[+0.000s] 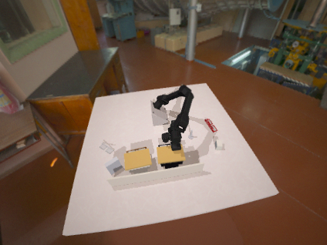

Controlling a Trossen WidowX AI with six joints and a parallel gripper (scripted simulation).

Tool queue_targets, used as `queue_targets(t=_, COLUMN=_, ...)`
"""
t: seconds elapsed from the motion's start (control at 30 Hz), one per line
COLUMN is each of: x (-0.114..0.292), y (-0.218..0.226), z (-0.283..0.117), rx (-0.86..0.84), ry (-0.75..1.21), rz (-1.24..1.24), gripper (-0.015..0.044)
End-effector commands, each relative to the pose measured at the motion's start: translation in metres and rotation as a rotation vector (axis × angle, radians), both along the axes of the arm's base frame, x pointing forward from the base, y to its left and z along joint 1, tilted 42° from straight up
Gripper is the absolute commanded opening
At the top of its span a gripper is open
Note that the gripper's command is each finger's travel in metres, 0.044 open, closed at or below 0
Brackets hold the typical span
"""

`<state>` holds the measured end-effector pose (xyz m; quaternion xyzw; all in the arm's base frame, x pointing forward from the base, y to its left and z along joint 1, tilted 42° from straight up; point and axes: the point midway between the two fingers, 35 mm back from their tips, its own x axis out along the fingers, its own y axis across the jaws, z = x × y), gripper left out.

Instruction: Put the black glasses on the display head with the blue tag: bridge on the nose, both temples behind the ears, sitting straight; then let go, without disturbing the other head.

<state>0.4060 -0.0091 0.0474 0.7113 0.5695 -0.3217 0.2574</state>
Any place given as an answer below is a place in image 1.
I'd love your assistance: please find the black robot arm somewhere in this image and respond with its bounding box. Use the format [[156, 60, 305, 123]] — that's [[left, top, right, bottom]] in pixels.
[[153, 85, 194, 144]]

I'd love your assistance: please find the tan flat block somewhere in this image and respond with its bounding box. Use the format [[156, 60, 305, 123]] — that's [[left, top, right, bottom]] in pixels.
[[124, 149, 152, 174]]

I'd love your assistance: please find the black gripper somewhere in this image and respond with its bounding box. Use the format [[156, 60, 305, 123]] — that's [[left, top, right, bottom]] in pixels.
[[168, 127, 181, 151]]

